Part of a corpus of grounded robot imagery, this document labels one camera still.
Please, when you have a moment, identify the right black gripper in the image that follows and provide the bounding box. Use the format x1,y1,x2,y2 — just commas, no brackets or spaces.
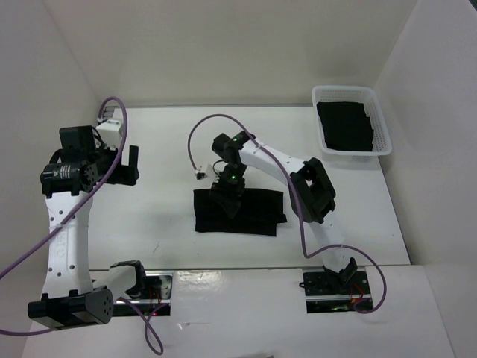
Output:
209,163,247,218

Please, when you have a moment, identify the black skirt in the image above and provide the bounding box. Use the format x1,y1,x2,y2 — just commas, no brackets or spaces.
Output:
193,188,287,237

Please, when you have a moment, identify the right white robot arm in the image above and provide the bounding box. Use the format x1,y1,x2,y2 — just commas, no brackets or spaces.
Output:
209,131,358,293

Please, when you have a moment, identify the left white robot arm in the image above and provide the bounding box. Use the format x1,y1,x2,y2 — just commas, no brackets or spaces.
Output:
28,120,148,330

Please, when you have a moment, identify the black folded skirts stack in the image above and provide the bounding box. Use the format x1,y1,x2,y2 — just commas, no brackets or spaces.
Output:
317,101,374,152

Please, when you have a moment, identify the white plastic basket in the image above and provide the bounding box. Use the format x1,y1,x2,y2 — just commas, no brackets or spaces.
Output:
312,85,392,158

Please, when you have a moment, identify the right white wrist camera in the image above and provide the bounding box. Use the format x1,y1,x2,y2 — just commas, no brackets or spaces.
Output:
195,163,215,180

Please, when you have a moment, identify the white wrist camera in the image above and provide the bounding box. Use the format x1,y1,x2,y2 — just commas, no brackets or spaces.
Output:
96,118,123,150
195,163,215,180

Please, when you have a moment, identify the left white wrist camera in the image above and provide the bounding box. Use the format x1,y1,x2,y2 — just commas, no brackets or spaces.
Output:
96,118,123,150

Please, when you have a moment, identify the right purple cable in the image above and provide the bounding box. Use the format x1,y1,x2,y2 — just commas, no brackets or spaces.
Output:
186,113,388,315

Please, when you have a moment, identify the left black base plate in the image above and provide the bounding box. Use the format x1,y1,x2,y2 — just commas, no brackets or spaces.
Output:
121,270,174,316

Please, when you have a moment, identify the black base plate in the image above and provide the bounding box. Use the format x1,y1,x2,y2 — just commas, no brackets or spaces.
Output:
121,270,174,316
299,269,374,314

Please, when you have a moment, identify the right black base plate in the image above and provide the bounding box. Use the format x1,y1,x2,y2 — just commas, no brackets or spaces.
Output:
299,269,374,314

